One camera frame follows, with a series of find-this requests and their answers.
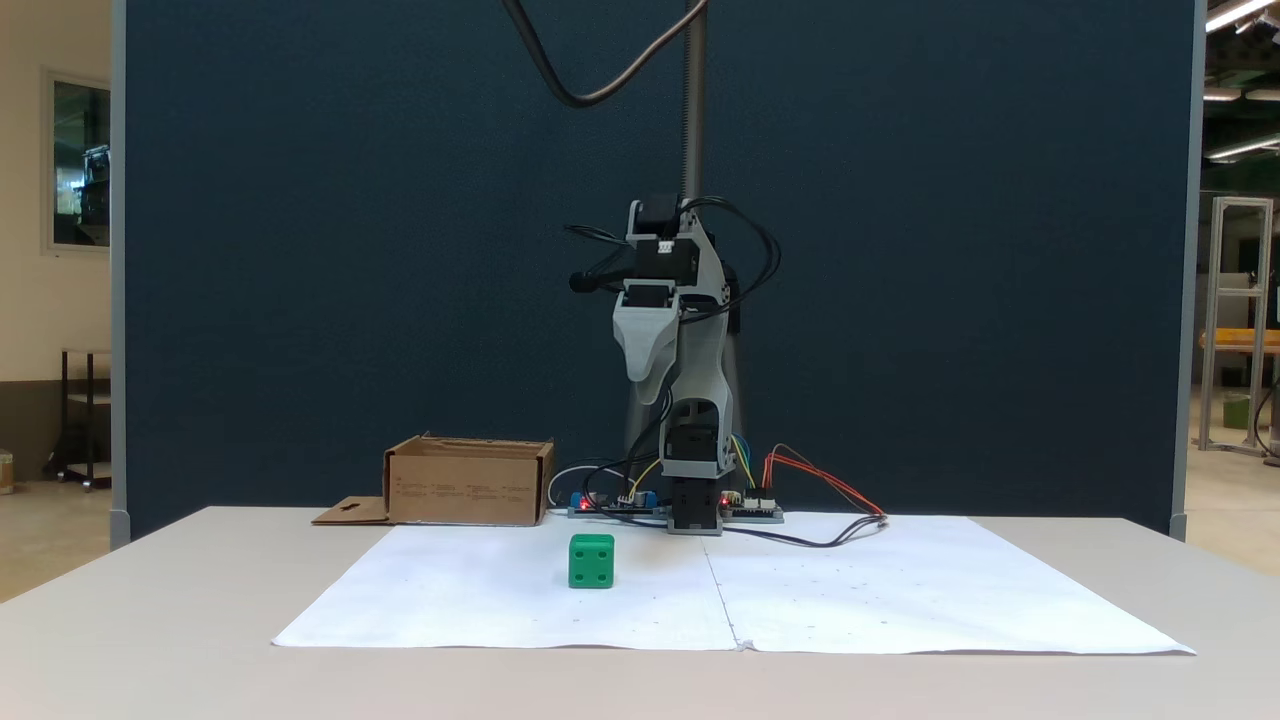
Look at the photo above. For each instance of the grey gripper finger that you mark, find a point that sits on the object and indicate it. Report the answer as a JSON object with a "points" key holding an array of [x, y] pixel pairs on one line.
{"points": [[647, 375]]}

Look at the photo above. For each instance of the green bin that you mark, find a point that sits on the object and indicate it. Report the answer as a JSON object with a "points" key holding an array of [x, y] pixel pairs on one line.
{"points": [[1236, 412]]}

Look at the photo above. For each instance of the aluminium profile frame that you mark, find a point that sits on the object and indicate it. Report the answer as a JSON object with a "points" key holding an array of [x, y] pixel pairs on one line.
{"points": [[1238, 300]]}

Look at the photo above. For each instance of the blue circuit board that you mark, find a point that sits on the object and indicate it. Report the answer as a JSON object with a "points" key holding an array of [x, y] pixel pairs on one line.
{"points": [[610, 505]]}

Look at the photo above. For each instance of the green die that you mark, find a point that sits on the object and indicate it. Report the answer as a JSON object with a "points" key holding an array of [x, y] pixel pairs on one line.
{"points": [[591, 562]]}

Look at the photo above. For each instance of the dark driver circuit board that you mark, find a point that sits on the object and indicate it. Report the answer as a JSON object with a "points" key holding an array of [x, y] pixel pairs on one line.
{"points": [[752, 511]]}

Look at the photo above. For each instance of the dark blue partition panel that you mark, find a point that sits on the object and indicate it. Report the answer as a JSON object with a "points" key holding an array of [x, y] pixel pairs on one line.
{"points": [[350, 250]]}

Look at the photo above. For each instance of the black shelf cart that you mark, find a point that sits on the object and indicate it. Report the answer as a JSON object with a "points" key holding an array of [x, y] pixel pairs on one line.
{"points": [[85, 420]]}

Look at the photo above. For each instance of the metal stand pole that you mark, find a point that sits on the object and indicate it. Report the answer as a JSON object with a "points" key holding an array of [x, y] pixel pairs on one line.
{"points": [[694, 100]]}

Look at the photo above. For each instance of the brown cardboard box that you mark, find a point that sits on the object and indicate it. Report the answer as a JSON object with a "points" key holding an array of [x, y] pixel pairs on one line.
{"points": [[470, 485]]}

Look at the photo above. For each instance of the white paper sheet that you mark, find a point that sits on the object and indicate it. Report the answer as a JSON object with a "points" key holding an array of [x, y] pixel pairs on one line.
{"points": [[900, 590], [500, 590]]}

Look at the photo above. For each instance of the wall window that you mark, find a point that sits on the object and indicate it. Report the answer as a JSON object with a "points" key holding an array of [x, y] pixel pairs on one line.
{"points": [[82, 160]]}

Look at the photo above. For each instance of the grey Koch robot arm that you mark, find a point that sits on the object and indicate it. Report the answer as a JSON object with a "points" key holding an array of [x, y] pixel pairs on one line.
{"points": [[700, 380]]}

